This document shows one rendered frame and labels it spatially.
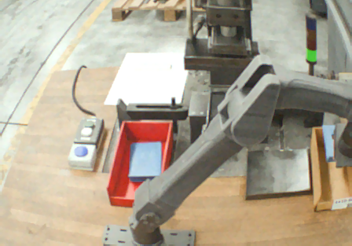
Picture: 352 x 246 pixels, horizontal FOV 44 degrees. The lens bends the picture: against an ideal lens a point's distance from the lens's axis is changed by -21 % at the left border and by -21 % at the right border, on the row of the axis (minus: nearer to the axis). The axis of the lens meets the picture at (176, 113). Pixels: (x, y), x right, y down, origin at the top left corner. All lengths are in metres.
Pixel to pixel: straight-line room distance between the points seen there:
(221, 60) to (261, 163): 0.26
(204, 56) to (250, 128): 0.39
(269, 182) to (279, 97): 0.39
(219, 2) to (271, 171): 0.41
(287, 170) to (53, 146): 0.63
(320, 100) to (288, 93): 0.07
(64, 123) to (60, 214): 0.38
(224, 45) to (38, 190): 0.58
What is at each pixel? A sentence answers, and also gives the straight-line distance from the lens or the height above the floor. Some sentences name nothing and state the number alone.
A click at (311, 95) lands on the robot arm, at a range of 0.85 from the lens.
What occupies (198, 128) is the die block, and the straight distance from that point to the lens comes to 1.29.
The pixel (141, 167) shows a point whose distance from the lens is 1.25.
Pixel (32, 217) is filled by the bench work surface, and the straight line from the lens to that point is 1.18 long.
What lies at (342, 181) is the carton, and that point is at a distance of 1.22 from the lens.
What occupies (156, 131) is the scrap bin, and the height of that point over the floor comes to 0.93.
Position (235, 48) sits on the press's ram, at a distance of 1.16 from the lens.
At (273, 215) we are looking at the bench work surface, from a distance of 1.12.
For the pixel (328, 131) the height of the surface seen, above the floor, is 0.99.
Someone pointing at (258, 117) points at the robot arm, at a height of 1.24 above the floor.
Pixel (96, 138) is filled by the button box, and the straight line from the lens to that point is 1.32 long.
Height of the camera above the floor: 1.72
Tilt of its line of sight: 35 degrees down
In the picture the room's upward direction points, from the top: 4 degrees counter-clockwise
